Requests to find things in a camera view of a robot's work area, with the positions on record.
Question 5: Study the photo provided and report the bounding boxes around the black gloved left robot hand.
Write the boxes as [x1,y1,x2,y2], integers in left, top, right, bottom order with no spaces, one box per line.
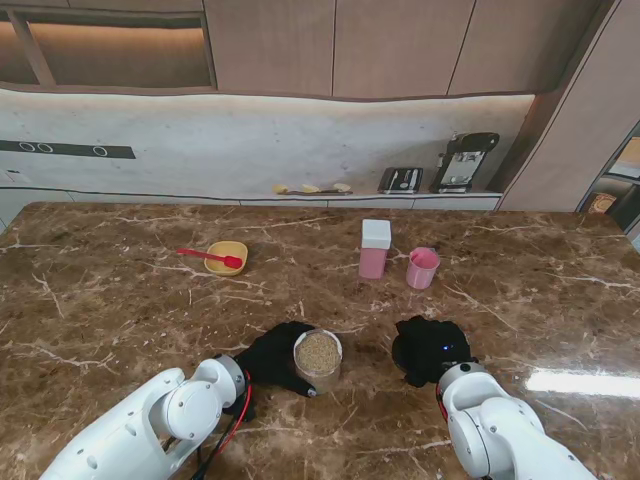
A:
[234,321,318,400]

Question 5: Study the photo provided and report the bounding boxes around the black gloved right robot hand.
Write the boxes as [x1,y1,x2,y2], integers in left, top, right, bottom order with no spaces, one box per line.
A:
[394,314,480,389]

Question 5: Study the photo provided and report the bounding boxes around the clear jar of grain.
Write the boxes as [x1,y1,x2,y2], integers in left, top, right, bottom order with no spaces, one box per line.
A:
[292,328,344,396]

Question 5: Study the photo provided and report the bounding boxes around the pink plastic measuring cup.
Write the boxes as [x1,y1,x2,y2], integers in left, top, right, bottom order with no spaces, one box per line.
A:
[405,246,442,290]

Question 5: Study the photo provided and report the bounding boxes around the red plastic measuring spoon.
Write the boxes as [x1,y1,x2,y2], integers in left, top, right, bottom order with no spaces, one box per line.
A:
[176,247,244,266]

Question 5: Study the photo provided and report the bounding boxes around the pink container with white lid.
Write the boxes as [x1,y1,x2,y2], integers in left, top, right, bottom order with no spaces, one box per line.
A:
[358,218,393,280]

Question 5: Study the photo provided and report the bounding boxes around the yellow plastic bowl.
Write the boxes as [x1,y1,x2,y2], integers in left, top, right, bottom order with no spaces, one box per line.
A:
[205,241,250,277]

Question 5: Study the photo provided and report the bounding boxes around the black silver toaster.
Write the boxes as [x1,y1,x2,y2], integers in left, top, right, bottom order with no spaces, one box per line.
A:
[377,166,424,195]

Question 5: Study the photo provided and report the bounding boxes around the wooden cutting board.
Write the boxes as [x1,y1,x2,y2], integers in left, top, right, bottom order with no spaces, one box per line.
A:
[298,183,354,196]

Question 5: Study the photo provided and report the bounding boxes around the black espresso machine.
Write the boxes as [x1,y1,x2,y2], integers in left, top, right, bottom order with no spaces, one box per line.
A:
[436,131,501,195]

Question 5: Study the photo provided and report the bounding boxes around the round wooden ornament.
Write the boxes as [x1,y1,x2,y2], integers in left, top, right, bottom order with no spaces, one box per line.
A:
[588,192,618,216]

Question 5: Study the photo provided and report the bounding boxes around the tall wooden cabinet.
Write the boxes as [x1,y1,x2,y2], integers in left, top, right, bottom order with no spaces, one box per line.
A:
[498,0,640,214]

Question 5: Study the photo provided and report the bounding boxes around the lit open shelf niche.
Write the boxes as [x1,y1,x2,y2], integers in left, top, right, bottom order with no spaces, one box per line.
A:
[0,0,219,94]

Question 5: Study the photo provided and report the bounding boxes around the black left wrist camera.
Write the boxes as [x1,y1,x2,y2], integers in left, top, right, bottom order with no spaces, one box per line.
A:
[239,394,260,425]

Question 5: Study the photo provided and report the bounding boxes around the red black left arm cable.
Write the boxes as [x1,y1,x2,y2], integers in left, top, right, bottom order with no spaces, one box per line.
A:
[197,369,259,480]

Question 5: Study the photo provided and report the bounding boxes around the black wall control panel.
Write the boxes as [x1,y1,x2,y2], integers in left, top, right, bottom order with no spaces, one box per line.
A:
[0,139,137,161]

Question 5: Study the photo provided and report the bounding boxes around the wooden wall cabinets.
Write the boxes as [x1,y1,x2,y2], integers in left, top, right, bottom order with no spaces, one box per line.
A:
[202,0,617,103]

